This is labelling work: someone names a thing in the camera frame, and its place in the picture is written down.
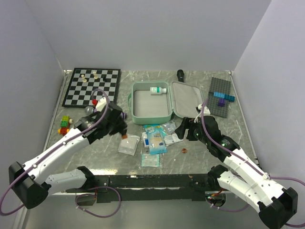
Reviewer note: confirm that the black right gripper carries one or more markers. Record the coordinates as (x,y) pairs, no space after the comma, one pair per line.
(180,131)

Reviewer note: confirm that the grey lego baseplate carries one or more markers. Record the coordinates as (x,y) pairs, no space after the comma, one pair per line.
(222,86)

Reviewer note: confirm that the white gauze packet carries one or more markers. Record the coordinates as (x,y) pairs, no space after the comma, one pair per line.
(128,146)

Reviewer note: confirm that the clear alcohol pad packets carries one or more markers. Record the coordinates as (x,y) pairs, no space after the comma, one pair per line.
(169,127)

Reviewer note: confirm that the red yellow toy car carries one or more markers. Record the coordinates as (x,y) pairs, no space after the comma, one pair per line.
(64,130)

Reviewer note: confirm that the blue lego bricks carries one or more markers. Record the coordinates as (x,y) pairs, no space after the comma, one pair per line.
(225,96)

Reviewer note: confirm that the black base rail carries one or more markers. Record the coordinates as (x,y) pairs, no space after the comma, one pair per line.
(151,187)

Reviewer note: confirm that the purple lego brick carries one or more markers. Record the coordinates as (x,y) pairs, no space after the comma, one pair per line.
(221,102)

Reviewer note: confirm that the black white chessboard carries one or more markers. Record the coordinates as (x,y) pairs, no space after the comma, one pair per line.
(80,94)

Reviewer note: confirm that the cream chess piece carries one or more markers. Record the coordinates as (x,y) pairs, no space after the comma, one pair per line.
(95,75)

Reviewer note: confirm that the cream chess pawn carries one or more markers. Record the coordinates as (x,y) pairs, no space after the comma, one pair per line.
(83,78)

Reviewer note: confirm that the black flashlight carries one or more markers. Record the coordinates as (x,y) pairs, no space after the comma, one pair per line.
(180,75)

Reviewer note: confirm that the blue cotton swab pack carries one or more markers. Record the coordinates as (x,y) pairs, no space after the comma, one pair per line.
(155,136)

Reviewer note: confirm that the mint green medicine case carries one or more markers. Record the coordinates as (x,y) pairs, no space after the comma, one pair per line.
(181,99)

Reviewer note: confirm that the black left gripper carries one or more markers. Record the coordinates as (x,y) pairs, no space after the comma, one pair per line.
(122,124)

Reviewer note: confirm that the purple glitter microphone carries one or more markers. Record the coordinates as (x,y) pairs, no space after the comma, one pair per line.
(89,110)

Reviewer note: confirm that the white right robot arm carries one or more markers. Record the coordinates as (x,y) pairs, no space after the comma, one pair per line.
(237,173)

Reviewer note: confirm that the white blue bandage roll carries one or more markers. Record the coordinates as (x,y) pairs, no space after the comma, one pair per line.
(145,140)

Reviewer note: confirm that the teal plaster packet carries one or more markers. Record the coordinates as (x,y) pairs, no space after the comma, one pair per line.
(150,160)

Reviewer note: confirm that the white green medicine bottle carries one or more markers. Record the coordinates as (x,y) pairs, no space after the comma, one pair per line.
(158,90)

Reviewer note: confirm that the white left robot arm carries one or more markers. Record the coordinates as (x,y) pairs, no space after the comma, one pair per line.
(34,180)

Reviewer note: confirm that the green lego block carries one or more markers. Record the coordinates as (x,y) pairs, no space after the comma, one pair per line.
(65,121)

